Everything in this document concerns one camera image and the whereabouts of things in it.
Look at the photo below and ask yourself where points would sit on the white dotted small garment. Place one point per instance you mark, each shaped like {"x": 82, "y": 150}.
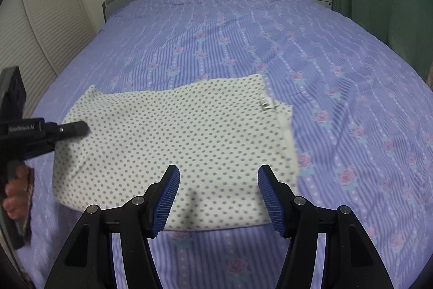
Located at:
{"x": 203, "y": 146}

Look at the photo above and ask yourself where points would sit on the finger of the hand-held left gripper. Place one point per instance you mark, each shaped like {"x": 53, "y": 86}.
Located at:
{"x": 72, "y": 129}

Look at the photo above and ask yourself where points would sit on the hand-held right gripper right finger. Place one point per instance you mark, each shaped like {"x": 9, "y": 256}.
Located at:
{"x": 270, "y": 197}

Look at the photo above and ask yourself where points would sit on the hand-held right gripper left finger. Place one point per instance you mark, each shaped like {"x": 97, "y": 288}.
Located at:
{"x": 165, "y": 197}

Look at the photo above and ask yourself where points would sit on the purple floral bedsheet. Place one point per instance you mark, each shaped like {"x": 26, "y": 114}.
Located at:
{"x": 338, "y": 55}

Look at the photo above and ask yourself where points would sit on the person's left hand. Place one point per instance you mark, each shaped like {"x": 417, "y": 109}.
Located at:
{"x": 15, "y": 197}

